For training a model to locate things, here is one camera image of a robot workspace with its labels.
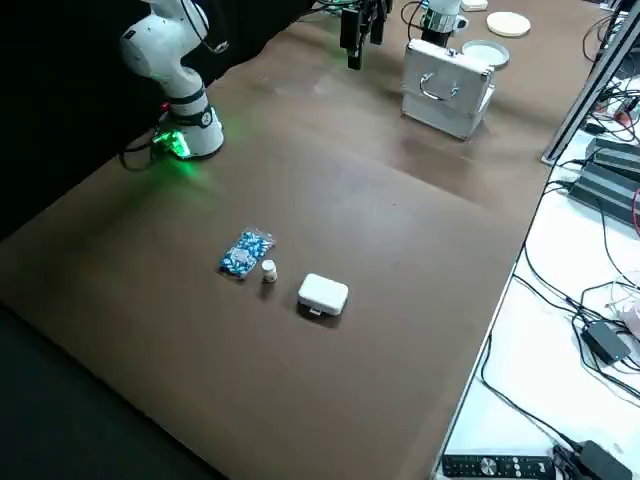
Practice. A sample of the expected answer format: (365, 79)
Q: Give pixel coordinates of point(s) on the white plastic box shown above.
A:
(475, 5)
(323, 294)

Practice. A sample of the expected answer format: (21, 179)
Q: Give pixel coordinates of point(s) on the dark grey power supply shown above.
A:
(610, 192)
(620, 152)

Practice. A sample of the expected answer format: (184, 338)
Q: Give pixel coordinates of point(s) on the gray rimmed round plate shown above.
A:
(487, 52)

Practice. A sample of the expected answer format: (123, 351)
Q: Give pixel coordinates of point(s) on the blue white capsule bag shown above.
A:
(245, 252)

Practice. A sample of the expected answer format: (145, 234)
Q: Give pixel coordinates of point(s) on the silver aluminium medical kit case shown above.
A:
(445, 75)

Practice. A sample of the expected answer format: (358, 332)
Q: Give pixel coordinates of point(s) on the black remote control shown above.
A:
(500, 466)

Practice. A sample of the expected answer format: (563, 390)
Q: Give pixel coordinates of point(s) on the aluminium frame post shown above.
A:
(575, 110)

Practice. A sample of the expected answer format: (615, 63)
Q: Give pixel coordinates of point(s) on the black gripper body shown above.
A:
(370, 6)
(436, 37)

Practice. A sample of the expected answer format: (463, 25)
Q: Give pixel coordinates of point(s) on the black power brick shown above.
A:
(600, 462)
(606, 342)

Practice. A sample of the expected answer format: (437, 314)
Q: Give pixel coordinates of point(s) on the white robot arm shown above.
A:
(165, 50)
(442, 6)

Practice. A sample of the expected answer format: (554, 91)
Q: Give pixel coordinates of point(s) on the small white pill bottle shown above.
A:
(270, 272)

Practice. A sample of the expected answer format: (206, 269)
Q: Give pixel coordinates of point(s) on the white round plate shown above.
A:
(508, 23)

